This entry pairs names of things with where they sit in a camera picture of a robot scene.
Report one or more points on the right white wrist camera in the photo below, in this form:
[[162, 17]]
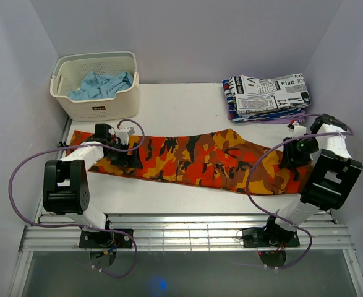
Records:
[[297, 129]]

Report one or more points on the purple folded trousers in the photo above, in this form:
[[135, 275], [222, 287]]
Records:
[[276, 117]]

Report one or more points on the newspaper print folded trousers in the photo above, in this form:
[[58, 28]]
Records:
[[255, 96]]

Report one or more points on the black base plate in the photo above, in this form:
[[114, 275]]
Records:
[[106, 240], [252, 236]]

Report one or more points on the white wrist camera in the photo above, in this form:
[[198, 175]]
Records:
[[297, 129], [123, 135]]

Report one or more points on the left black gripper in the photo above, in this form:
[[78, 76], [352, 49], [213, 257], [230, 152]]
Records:
[[128, 161]]

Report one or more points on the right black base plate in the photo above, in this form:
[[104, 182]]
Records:
[[252, 236]]

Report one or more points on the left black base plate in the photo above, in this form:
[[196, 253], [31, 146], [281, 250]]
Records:
[[106, 240]]

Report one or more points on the orange camouflage trousers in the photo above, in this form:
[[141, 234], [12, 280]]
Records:
[[219, 160]]

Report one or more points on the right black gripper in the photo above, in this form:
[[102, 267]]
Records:
[[290, 158]]

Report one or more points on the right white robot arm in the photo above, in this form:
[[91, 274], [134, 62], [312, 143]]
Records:
[[326, 170]]

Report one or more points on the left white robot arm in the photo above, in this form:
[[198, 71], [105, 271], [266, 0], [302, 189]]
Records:
[[65, 186]]

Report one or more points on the aluminium rail frame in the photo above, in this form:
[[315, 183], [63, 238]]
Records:
[[168, 233]]

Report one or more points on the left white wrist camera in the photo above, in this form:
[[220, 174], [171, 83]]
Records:
[[123, 135]]

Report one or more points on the blue patterned folded trousers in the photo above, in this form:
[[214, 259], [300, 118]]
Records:
[[228, 96]]

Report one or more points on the light blue cloth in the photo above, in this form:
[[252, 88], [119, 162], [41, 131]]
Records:
[[95, 87]]

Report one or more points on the white perforated plastic basket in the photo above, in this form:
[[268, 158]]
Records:
[[69, 73]]

